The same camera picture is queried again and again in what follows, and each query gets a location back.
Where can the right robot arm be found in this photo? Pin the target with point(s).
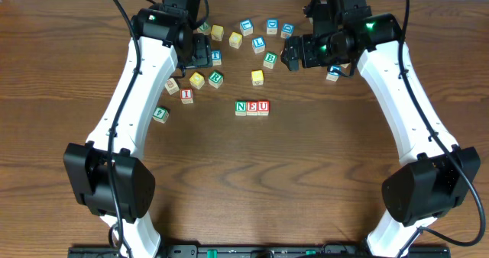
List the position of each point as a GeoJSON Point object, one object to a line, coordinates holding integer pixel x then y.
{"type": "Point", "coordinates": [435, 173]}

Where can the yellow S block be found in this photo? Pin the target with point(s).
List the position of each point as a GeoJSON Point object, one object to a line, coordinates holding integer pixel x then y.
{"type": "Point", "coordinates": [257, 77]}

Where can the yellow block centre left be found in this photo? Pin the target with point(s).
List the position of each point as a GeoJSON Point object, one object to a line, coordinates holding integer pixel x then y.
{"type": "Point", "coordinates": [197, 80]}

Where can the red E block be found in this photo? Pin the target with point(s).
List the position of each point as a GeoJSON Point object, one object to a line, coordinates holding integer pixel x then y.
{"type": "Point", "coordinates": [251, 108]}

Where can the blue D block tilted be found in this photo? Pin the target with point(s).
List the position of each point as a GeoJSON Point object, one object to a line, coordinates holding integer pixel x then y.
{"type": "Point", "coordinates": [287, 30]}

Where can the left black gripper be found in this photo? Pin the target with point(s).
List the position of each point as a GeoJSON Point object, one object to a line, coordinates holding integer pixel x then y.
{"type": "Point", "coordinates": [203, 51]}

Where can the green N block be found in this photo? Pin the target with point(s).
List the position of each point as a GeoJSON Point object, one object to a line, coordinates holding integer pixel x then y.
{"type": "Point", "coordinates": [240, 108]}

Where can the blue l block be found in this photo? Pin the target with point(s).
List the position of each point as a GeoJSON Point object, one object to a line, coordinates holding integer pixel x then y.
{"type": "Point", "coordinates": [246, 27]}
{"type": "Point", "coordinates": [258, 45]}

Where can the red I block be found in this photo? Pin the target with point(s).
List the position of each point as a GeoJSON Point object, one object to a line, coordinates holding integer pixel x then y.
{"type": "Point", "coordinates": [186, 96]}

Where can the red U block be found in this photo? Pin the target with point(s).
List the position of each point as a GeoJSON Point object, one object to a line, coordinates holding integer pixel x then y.
{"type": "Point", "coordinates": [263, 108]}

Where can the green Z block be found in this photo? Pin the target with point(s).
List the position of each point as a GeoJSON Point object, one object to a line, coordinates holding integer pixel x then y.
{"type": "Point", "coordinates": [205, 28]}

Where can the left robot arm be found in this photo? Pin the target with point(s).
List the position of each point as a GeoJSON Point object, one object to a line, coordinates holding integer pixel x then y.
{"type": "Point", "coordinates": [106, 173]}

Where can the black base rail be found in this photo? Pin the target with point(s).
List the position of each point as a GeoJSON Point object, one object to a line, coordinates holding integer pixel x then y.
{"type": "Point", "coordinates": [192, 251]}

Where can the blue P block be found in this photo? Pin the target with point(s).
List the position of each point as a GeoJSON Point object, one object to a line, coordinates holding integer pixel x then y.
{"type": "Point", "coordinates": [333, 75]}

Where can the blue L block top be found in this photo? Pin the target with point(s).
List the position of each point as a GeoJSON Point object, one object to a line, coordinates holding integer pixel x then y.
{"type": "Point", "coordinates": [246, 27]}

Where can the plain picture block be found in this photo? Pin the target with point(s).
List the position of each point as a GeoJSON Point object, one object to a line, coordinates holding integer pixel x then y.
{"type": "Point", "coordinates": [172, 86]}

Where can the green 4 block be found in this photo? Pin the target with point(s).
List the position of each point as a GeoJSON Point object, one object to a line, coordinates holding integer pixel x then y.
{"type": "Point", "coordinates": [161, 114]}

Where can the green R block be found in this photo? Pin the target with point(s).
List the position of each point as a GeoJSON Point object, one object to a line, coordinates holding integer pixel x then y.
{"type": "Point", "coordinates": [216, 79]}

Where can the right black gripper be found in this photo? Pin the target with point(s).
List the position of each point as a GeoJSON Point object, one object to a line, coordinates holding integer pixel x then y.
{"type": "Point", "coordinates": [292, 53]}

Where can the blue T block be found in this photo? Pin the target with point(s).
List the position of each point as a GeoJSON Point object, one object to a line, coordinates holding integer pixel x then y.
{"type": "Point", "coordinates": [216, 57]}

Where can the yellow block top row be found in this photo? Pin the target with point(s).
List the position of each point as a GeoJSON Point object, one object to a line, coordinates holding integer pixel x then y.
{"type": "Point", "coordinates": [217, 32]}

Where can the green B block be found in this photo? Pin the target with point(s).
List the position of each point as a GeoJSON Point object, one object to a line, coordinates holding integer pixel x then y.
{"type": "Point", "coordinates": [270, 60]}

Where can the yellow Q block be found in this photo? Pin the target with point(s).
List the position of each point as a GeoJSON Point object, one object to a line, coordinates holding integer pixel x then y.
{"type": "Point", "coordinates": [235, 40]}

